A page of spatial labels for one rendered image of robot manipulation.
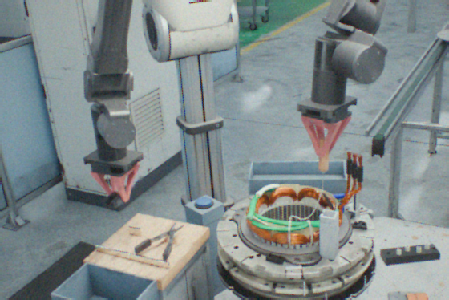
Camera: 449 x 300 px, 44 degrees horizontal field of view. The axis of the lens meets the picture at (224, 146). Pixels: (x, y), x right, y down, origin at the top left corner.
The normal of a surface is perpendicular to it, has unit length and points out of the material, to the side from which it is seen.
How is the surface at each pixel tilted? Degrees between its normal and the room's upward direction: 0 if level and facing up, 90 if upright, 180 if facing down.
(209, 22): 90
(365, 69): 90
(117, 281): 90
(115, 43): 116
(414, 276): 0
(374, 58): 90
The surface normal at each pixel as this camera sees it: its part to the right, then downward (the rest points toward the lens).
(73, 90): -0.47, 0.39
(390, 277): -0.07, -0.91
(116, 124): 0.41, 0.35
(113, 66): 0.35, 0.72
